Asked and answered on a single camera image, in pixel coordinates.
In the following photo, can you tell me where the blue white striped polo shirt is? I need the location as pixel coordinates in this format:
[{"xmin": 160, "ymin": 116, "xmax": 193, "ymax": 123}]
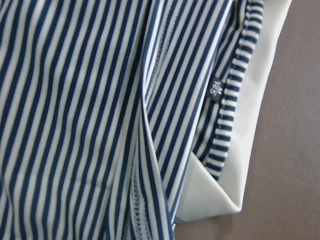
[{"xmin": 0, "ymin": 0, "xmax": 291, "ymax": 240}]

